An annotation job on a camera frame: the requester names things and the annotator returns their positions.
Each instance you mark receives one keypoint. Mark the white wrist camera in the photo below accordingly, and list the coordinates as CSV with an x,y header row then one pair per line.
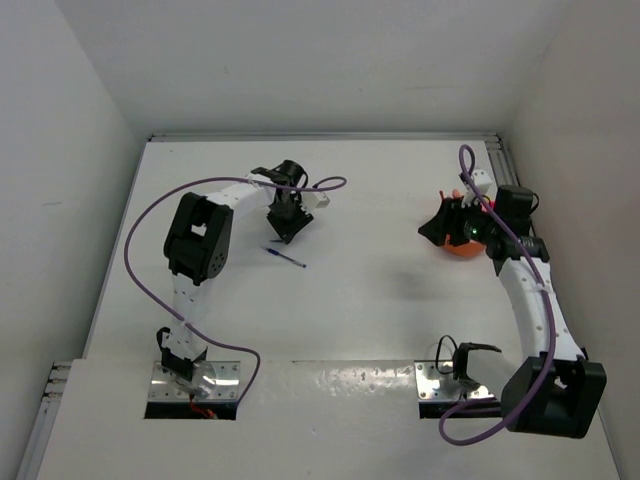
x,y
478,184
315,200

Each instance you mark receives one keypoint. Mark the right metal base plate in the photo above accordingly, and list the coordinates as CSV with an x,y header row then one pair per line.
x,y
435,384

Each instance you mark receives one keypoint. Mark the blue ballpoint pen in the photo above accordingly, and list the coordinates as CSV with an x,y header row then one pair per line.
x,y
279,254

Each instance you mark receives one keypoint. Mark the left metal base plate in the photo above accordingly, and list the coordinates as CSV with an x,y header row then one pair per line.
x,y
212,381

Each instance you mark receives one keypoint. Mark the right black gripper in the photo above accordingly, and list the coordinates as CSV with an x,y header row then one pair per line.
x,y
446,221

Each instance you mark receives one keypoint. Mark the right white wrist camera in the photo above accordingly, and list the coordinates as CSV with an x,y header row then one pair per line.
x,y
478,184

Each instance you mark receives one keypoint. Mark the metal base plate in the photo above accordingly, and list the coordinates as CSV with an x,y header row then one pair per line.
x,y
435,384
212,381

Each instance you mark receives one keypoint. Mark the orange divided container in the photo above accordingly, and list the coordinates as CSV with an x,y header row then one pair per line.
x,y
466,251

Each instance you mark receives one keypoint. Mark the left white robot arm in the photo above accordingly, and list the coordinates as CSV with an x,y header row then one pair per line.
x,y
198,241

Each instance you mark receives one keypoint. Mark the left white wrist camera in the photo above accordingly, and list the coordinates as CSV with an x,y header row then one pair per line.
x,y
315,200

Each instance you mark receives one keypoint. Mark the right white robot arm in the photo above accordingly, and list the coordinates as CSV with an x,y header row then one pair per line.
x,y
554,389

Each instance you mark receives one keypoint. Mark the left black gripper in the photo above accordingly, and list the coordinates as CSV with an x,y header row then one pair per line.
x,y
286,230

